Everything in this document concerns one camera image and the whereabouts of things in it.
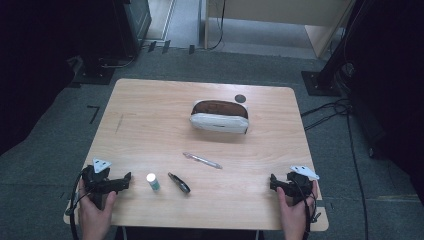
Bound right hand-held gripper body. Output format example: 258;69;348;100
278;165;320;206

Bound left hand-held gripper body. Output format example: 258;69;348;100
81;158;126;211

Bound clear pen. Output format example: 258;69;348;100
182;151;223;170

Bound white pencil case brown inside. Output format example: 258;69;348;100
189;99;250;135

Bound person's right hand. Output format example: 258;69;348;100
275;179;319;232

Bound person's left hand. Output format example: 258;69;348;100
77;187;118;229

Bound small green white-capped bottle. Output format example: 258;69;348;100
145;172;162;192

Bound black metal stand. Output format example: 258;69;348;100
300;0;369;98

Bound dark curtain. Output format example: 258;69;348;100
0;0;84;156

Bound black cabinet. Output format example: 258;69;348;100
79;0;153;68

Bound right hand-held gripper black cable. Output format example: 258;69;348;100
293;181;322;240

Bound hand-held gripper black cable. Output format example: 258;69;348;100
67;169;88;240
293;181;322;240

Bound left hand-held gripper black cable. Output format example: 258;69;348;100
67;169;88;240

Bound black floor cables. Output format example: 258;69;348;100
299;98;370;240

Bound black stand base plate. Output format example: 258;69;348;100
71;56;116;86

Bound black hanging cable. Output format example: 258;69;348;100
208;0;228;51

